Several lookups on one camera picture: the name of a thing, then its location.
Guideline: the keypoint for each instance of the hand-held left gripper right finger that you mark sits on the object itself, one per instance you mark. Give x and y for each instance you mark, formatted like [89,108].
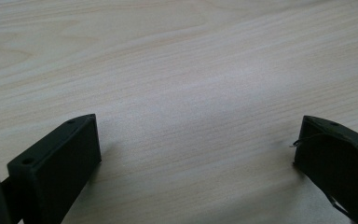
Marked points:
[338,161]

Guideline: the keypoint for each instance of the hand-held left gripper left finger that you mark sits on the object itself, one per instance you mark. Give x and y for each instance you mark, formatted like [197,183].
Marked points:
[56,168]

